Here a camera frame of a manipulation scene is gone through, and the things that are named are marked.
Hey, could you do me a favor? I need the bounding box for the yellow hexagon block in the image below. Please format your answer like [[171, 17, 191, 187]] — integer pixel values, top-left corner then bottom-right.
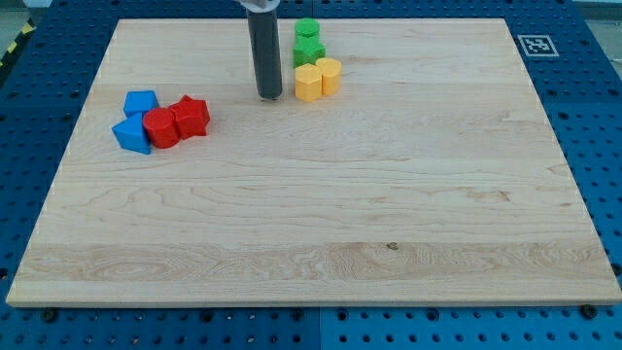
[[294, 63, 323, 102]]

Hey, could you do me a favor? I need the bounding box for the white fiducial marker tag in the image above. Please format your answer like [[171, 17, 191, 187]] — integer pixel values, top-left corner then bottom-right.
[[517, 34, 559, 57]]

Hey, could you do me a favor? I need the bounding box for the blue cube block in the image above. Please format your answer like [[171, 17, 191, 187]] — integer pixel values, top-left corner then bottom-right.
[[123, 90, 159, 118]]

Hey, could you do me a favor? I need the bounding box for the white rod mount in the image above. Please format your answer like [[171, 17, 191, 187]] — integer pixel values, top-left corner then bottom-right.
[[236, 0, 281, 12]]

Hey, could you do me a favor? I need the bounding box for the green circle block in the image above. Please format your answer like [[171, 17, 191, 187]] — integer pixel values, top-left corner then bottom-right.
[[294, 17, 320, 41]]

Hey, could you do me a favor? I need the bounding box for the yellow heart block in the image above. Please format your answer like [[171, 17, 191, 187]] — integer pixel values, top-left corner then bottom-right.
[[316, 57, 342, 95]]

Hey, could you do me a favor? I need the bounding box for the green star block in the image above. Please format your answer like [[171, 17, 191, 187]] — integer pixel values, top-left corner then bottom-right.
[[293, 37, 326, 68]]

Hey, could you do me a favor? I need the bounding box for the red star block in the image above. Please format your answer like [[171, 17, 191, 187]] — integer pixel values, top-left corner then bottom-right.
[[168, 95, 210, 140]]

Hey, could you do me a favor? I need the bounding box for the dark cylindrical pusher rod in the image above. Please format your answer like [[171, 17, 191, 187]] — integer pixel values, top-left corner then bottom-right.
[[247, 10, 283, 100]]

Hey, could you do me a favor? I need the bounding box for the wooden board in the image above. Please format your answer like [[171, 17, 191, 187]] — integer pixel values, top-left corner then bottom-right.
[[7, 18, 621, 308]]

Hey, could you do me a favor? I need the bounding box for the blue triangle block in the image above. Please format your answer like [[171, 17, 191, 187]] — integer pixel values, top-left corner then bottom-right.
[[112, 114, 151, 155]]

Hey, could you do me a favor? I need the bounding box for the red circle block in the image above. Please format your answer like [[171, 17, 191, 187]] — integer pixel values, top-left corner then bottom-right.
[[142, 108, 181, 149]]

